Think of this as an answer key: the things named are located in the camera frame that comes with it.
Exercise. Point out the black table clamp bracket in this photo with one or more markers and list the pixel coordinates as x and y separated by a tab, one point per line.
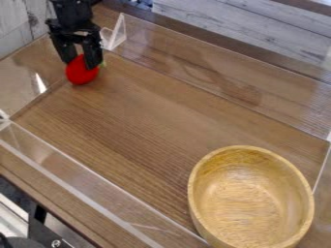
40	233

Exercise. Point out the clear acrylic corner bracket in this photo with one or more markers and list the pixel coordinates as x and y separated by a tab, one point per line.
114	36

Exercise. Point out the red felt strawberry toy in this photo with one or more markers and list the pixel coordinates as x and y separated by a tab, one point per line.
78	74

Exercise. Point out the oval wooden bowl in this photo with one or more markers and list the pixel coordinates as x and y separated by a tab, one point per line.
250	199

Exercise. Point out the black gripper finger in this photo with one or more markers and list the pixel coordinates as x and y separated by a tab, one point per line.
92	49
66	49

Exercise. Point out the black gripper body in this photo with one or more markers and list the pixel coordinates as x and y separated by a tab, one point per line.
72	25

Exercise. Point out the clear acrylic tray walls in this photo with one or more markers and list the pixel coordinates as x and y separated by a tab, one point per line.
102	152

